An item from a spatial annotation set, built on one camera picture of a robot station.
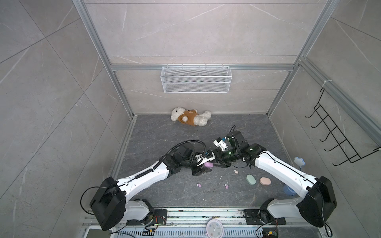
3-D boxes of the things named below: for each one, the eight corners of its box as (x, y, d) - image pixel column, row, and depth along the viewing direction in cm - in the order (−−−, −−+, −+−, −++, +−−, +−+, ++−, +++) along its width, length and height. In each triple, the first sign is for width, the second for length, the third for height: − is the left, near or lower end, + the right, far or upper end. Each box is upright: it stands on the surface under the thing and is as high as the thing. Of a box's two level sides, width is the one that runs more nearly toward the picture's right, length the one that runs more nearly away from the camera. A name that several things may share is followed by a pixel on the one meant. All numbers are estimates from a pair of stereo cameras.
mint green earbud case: (247, 185, 86) (248, 183, 84) (245, 175, 90) (246, 173, 88) (255, 185, 86) (256, 183, 84) (252, 175, 90) (254, 173, 88)
